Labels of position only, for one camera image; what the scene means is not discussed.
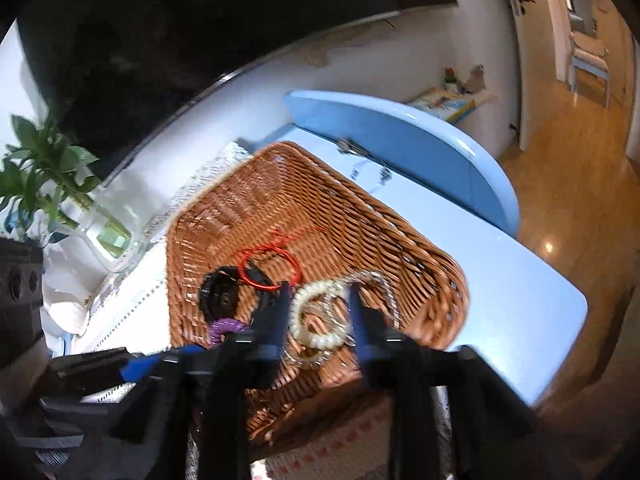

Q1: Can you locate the clear bead bracelet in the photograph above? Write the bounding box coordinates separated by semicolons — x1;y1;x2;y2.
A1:
319;268;404;340

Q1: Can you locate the cream spiral hair tie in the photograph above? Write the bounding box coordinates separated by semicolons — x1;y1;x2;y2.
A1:
288;278;354;351

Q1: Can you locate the striped woven table mat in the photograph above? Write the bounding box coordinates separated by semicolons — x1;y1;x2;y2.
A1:
60;138;452;480

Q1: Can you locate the brown wicker basket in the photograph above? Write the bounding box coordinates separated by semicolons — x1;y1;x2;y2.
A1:
166;142;470;457

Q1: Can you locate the white door with handle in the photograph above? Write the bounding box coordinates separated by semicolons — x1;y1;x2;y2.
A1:
509;0;556;151

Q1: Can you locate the green leafy plant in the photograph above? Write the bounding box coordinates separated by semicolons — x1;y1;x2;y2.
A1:
1;115;101;247

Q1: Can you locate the blue chair in hallway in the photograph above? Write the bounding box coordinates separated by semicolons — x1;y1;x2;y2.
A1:
568;30;611;108

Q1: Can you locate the colourful book on shelf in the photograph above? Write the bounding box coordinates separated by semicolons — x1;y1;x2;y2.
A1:
406;88;477;124

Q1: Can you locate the purple spiral hair tie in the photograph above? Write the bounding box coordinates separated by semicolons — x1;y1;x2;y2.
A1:
207;316;252;348

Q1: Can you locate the red string bracelet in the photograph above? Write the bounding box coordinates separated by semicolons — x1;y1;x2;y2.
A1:
235;226;327;292

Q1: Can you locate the black smartwatch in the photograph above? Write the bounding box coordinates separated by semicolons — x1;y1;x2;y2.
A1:
198;263;273;324

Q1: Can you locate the black television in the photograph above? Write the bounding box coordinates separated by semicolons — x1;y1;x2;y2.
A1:
1;0;456;177

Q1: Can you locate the glass vase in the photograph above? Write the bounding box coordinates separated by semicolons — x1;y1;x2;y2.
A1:
61;185;146;273

